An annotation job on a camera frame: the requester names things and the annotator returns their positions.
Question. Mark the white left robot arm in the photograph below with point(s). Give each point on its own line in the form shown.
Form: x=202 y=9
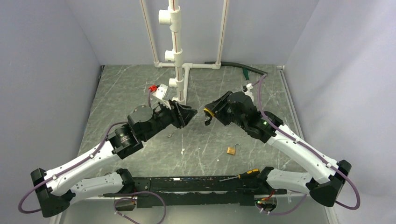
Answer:
x=58 y=188

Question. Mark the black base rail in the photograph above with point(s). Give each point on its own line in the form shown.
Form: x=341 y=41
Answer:
x=196 y=190

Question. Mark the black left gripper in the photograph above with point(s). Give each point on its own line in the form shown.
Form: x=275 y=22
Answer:
x=181 y=114

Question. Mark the white PVC pipe frame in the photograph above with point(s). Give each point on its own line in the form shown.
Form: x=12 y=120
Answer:
x=174 y=58

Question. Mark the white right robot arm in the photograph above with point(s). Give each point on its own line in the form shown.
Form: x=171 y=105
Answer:
x=323 y=178

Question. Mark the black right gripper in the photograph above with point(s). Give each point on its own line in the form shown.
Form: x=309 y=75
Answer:
x=219 y=113

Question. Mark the brass padlock open shackle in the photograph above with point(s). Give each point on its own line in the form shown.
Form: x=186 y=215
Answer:
x=233 y=150

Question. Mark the yellow black screwdriver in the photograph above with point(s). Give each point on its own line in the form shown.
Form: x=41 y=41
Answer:
x=246 y=175

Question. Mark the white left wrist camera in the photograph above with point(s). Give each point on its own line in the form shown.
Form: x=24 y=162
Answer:
x=161 y=94

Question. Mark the yellow black padlock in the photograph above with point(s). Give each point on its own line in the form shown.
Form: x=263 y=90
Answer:
x=209 y=115

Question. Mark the green handled screwdriver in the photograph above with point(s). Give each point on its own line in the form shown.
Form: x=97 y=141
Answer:
x=245 y=73

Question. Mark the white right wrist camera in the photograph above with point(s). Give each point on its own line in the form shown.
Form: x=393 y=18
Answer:
x=247 y=89

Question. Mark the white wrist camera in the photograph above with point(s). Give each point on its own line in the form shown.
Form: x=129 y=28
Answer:
x=247 y=89
x=161 y=94

